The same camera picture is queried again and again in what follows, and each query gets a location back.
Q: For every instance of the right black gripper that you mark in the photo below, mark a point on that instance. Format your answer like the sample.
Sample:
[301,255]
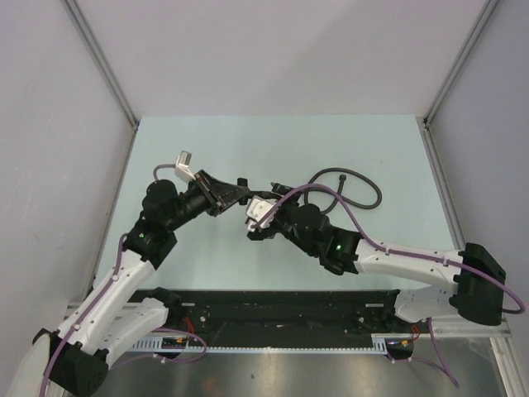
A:
[270,231]

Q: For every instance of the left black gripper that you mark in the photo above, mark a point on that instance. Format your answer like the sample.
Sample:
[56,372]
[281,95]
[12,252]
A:
[226,193]

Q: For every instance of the black T-shaped connector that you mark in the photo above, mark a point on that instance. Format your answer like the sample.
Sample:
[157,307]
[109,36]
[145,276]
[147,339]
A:
[248,193]

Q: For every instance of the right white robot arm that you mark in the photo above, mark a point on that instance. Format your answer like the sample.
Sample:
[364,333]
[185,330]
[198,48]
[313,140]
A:
[468,282]

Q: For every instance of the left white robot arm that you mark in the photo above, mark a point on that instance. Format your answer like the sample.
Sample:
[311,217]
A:
[86,344]

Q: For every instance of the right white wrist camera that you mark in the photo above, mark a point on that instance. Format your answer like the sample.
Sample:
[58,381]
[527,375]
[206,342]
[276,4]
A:
[256,213]

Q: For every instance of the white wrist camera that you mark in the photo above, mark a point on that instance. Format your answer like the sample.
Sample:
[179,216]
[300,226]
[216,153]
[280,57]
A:
[256,213]
[182,167]

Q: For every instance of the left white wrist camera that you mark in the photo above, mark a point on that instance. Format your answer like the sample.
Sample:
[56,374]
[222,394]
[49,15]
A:
[182,167]

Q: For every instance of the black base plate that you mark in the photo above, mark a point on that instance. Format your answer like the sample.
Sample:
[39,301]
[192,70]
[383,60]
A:
[285,318]

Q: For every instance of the white slotted cable duct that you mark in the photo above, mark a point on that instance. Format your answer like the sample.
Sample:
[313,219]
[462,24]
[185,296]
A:
[361,345]

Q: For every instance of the right aluminium corner post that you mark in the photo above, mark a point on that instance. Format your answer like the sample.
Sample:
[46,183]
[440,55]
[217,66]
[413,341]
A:
[484,17]

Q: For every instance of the aluminium corner post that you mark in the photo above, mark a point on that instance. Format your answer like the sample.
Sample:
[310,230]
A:
[484,17]
[93,47]

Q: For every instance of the left aluminium corner post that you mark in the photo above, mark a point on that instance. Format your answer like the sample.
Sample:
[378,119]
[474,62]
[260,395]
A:
[93,47]

